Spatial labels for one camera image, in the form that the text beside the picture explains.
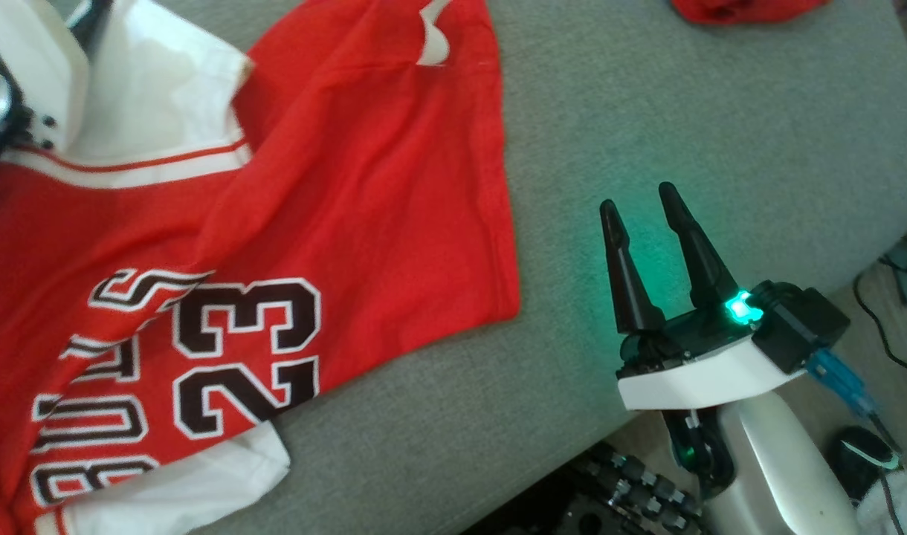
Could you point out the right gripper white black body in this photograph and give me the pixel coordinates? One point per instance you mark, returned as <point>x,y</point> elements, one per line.
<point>691,371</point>

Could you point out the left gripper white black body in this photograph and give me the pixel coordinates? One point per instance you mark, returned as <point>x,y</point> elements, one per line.
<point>37,67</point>

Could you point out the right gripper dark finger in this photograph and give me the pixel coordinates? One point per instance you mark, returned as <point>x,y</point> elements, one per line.
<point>628,282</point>
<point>699,253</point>

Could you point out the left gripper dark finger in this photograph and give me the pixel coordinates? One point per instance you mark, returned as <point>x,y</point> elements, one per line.
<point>89,22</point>

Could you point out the red jersey with white trim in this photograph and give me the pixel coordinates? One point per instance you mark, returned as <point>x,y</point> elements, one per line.
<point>349,186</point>

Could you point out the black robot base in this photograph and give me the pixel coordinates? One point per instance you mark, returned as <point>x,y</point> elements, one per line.
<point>609,490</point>

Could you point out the crumpled red garment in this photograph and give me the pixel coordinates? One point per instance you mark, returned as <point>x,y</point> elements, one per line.
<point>743,9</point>

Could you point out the grey fabric sofa seat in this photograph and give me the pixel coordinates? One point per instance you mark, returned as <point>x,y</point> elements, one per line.
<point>647,111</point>

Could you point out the black rounded device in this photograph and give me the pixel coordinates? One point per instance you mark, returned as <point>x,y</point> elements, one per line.
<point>862,457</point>

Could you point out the white cloth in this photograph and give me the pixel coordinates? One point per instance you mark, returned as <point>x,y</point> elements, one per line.
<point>899,505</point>

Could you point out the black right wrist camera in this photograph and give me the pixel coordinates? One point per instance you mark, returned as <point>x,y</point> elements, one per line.
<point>803,327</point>

